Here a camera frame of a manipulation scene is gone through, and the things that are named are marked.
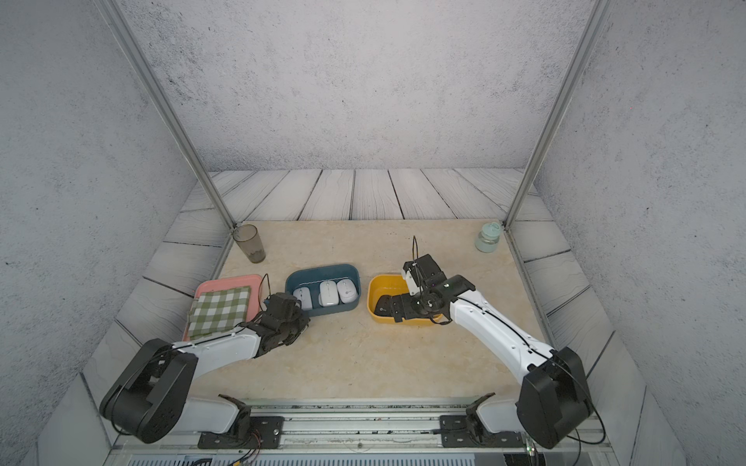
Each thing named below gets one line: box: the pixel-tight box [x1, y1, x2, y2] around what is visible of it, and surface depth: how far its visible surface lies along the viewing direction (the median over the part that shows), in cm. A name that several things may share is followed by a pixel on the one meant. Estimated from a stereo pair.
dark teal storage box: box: [284, 266, 318, 317], surface depth 103 cm
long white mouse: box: [318, 279, 340, 307], surface depth 99 cm
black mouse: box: [373, 295, 402, 323], surface depth 95 cm
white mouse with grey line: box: [337, 278, 359, 304], surface depth 100 cm
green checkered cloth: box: [187, 285, 251, 341], surface depth 96 cm
